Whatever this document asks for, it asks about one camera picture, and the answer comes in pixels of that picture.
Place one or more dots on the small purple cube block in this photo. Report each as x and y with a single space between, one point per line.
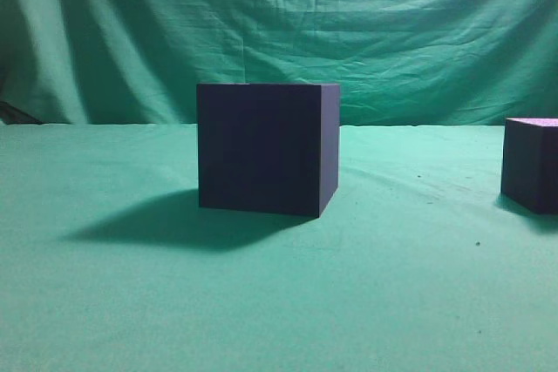
529 163

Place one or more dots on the large dark blue cube box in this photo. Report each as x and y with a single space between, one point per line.
268 148

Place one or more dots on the green cloth backdrop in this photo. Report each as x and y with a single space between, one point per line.
418 263

